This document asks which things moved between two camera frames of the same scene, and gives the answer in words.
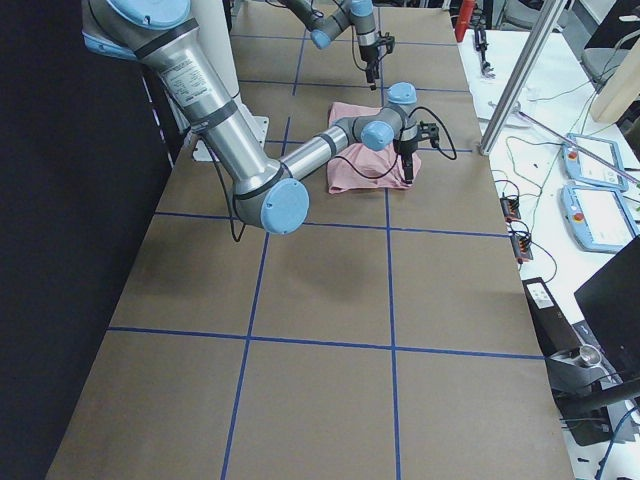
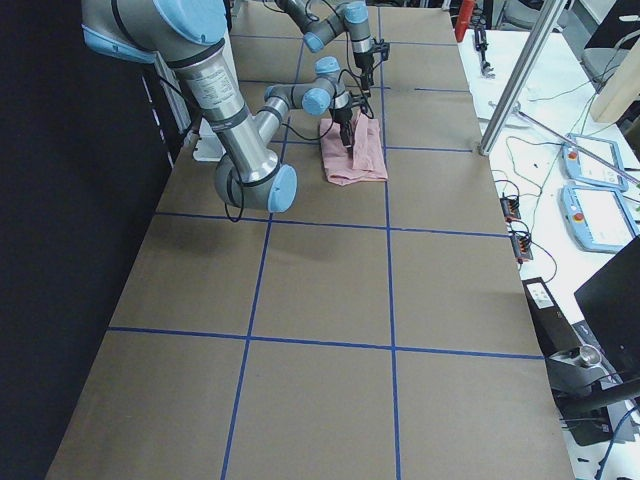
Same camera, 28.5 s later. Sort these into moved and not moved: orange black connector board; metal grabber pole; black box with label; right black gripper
Moved: right black gripper
Not moved: black box with label; metal grabber pole; orange black connector board
